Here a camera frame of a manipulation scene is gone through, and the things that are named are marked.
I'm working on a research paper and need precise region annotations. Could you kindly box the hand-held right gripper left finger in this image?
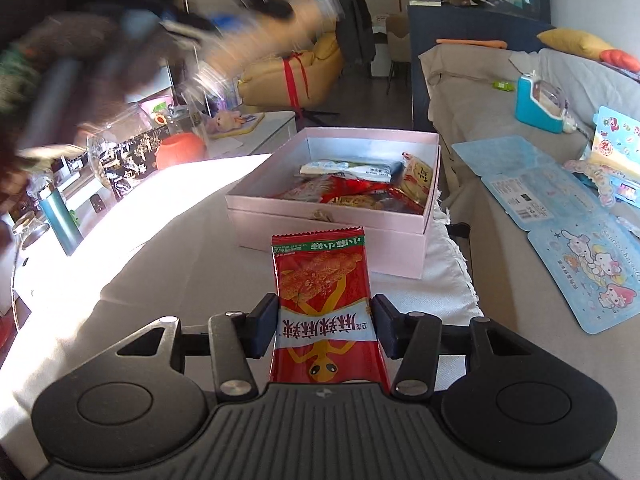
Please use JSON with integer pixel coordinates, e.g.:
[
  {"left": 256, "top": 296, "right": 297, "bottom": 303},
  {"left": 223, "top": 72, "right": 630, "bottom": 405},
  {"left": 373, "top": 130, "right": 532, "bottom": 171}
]
[{"left": 116, "top": 291, "right": 279, "bottom": 397}]

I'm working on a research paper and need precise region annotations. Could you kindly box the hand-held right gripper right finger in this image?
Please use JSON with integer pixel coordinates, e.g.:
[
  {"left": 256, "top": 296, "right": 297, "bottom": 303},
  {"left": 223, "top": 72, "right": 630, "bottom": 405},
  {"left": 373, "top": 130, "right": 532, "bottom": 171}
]
[{"left": 371, "top": 293, "right": 532, "bottom": 397}]

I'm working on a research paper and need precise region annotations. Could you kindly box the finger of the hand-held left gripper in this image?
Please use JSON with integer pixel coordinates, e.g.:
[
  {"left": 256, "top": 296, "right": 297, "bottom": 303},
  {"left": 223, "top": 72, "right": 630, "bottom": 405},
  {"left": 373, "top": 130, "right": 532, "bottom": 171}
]
[
  {"left": 244, "top": 0, "right": 296, "bottom": 18},
  {"left": 159, "top": 11, "right": 242, "bottom": 37}
]

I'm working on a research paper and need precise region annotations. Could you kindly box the red spicy strip packet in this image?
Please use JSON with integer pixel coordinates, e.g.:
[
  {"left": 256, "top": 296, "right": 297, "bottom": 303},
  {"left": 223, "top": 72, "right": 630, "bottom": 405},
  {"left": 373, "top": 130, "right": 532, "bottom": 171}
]
[{"left": 269, "top": 226, "right": 392, "bottom": 392}]

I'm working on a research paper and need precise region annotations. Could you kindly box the pink cardboard box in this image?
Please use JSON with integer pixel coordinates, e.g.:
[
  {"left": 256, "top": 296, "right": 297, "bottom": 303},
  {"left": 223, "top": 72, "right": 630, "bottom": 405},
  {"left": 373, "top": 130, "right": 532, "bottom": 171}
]
[{"left": 224, "top": 127, "right": 442, "bottom": 282}]

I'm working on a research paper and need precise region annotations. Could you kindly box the red barcode snack packet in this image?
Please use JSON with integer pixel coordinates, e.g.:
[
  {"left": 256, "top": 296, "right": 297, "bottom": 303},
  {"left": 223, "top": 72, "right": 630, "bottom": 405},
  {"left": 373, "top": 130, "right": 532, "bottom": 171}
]
[{"left": 320, "top": 175, "right": 427, "bottom": 217}]

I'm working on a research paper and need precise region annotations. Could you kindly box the red yellow snack packet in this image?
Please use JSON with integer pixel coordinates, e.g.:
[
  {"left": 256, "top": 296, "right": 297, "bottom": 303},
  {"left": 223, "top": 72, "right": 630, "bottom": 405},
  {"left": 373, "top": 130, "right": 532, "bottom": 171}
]
[{"left": 399, "top": 152, "right": 435, "bottom": 209}]

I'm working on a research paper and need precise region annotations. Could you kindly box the red ribbon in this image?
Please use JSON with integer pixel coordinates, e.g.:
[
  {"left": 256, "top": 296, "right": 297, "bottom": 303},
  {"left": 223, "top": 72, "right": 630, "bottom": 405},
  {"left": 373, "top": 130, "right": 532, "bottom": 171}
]
[{"left": 281, "top": 50, "right": 312, "bottom": 109}]

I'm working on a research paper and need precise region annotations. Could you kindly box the yellow armchair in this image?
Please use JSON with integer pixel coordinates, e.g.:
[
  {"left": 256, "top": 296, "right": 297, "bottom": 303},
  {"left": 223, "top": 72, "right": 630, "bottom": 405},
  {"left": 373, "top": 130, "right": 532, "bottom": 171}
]
[{"left": 236, "top": 31, "right": 347, "bottom": 112}]

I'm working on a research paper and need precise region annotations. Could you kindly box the dark hanging coat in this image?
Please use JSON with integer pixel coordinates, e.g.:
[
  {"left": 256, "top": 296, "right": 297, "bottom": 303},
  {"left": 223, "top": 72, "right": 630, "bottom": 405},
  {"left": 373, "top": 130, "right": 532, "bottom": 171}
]
[{"left": 334, "top": 0, "right": 377, "bottom": 64}]

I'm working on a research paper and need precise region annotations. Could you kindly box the pink plush toy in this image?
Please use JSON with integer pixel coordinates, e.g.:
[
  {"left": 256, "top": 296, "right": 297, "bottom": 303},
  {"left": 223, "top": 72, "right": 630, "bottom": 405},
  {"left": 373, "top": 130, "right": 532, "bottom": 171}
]
[{"left": 208, "top": 111, "right": 247, "bottom": 134}]

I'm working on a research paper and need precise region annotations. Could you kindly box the yellow mat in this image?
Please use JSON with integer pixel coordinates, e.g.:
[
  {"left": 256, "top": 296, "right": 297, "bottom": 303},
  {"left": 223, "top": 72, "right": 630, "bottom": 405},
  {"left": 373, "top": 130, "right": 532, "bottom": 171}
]
[{"left": 206, "top": 112, "right": 267, "bottom": 139}]

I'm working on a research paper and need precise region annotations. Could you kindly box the white low table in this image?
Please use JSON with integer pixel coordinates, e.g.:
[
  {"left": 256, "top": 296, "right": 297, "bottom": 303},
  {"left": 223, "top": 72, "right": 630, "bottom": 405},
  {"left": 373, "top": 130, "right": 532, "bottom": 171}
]
[{"left": 204, "top": 110, "right": 299, "bottom": 159}]

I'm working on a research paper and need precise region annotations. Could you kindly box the orange pumpkin container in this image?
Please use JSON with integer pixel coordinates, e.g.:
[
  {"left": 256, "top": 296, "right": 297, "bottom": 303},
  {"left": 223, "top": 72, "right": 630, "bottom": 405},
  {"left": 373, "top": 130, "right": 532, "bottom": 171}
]
[{"left": 155, "top": 132, "right": 207, "bottom": 172}]

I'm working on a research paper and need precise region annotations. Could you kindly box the beige dining chair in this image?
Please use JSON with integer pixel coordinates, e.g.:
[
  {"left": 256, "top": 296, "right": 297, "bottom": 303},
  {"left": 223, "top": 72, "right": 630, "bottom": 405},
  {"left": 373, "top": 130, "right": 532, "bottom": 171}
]
[{"left": 384, "top": 14, "right": 412, "bottom": 82}]

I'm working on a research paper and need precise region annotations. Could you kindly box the black printed bag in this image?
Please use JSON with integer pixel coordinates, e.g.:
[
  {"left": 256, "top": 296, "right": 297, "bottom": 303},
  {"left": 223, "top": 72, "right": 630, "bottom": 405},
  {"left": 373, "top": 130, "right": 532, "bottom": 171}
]
[{"left": 99, "top": 126, "right": 170, "bottom": 202}]

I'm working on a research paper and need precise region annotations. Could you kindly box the glass jar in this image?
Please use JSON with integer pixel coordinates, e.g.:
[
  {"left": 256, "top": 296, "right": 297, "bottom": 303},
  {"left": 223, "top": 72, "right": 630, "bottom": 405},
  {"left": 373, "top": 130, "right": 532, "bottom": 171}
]
[{"left": 86, "top": 101, "right": 162, "bottom": 192}]

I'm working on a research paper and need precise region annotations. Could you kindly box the blue printed card sheet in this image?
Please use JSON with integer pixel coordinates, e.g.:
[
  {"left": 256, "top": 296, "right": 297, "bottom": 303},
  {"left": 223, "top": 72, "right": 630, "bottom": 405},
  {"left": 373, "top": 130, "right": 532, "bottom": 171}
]
[{"left": 479, "top": 166, "right": 602, "bottom": 232}]

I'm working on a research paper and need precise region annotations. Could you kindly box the light blue card sheet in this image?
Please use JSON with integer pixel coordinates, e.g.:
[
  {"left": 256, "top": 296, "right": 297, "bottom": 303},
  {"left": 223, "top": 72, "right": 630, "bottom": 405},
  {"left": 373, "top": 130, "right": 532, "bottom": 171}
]
[{"left": 450, "top": 134, "right": 557, "bottom": 184}]

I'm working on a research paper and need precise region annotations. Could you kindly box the grey covered sofa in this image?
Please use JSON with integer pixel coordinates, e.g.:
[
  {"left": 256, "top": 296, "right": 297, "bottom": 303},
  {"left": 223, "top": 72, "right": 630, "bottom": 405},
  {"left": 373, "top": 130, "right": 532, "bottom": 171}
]
[{"left": 418, "top": 41, "right": 640, "bottom": 480}]

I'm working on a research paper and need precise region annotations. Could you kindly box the green water bottle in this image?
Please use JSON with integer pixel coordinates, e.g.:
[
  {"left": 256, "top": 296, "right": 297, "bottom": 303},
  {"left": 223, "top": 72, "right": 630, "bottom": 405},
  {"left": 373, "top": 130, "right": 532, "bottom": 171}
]
[{"left": 38, "top": 189, "right": 84, "bottom": 257}]

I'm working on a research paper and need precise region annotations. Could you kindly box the clear glass cup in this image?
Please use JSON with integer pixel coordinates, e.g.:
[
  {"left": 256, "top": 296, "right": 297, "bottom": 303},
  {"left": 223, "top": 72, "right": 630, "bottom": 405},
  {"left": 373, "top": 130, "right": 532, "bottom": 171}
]
[{"left": 10, "top": 211, "right": 52, "bottom": 252}]

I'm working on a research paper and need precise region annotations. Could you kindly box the blue toy device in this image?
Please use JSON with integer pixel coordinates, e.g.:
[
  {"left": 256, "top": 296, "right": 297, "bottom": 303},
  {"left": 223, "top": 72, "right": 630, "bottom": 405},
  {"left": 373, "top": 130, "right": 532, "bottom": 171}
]
[{"left": 514, "top": 73, "right": 579, "bottom": 134}]

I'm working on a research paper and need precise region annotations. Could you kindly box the cartoon pop-up card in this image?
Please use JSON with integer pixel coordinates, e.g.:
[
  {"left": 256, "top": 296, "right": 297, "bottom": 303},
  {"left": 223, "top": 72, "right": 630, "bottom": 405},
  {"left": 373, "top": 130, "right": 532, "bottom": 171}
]
[{"left": 564, "top": 105, "right": 640, "bottom": 209}]

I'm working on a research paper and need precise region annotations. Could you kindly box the yellow pillow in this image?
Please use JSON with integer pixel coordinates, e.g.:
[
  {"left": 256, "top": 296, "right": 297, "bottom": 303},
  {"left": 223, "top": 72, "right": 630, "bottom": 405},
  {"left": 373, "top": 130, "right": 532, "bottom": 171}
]
[{"left": 536, "top": 28, "right": 614, "bottom": 64}]

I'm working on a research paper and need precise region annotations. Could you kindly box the orange cushion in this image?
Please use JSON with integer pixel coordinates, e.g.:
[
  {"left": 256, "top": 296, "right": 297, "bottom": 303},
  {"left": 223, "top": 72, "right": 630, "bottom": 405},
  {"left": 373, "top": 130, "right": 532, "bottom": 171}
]
[{"left": 599, "top": 49, "right": 640, "bottom": 74}]

